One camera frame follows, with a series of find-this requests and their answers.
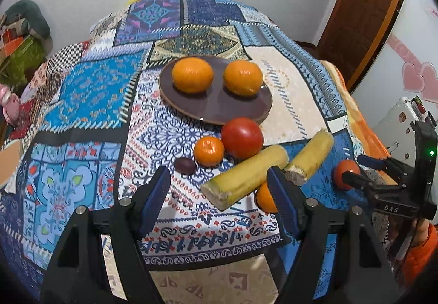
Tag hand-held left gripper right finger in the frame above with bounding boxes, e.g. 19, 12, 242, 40
267, 165, 402, 304

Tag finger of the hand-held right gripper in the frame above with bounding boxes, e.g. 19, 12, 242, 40
357, 154, 409, 186
342, 170, 401, 196

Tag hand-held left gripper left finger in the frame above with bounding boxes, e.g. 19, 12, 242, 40
39, 165, 172, 304

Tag small red tomato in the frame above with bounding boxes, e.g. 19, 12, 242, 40
333, 160, 361, 191

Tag person's right forearm orange sleeve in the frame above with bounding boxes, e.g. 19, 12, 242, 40
399, 222, 438, 289

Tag small tangerine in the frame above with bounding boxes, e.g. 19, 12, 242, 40
255, 181, 279, 214
194, 136, 225, 167

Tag orange blanket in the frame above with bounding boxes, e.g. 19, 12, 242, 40
322, 60, 391, 158

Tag yellow sugarcane piece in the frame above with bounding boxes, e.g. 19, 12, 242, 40
283, 128, 335, 186
200, 145, 289, 212

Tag white suitcase with stickers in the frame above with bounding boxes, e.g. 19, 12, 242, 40
372, 96, 438, 168

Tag blue patchwork printed blanket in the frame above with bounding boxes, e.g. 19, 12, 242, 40
0, 0, 391, 301

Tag beige patterned sheet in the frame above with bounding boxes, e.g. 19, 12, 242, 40
101, 252, 286, 304

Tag brown round plate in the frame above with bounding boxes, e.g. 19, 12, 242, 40
158, 56, 273, 126

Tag large orange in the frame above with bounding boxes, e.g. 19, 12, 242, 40
223, 60, 264, 97
171, 57, 214, 94

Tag brown wooden door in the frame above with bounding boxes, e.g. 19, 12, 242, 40
316, 0, 411, 92

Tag beige round object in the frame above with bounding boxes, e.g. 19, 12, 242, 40
0, 139, 23, 189

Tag pink toy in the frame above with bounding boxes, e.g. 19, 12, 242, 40
0, 84, 22, 127

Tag green bag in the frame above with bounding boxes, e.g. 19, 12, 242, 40
0, 35, 47, 94

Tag orange box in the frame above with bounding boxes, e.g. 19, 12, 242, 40
0, 35, 28, 59

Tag dark green plush pillow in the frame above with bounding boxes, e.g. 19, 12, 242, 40
4, 0, 53, 40

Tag pink heart wall stickers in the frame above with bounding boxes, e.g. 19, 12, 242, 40
402, 61, 438, 103

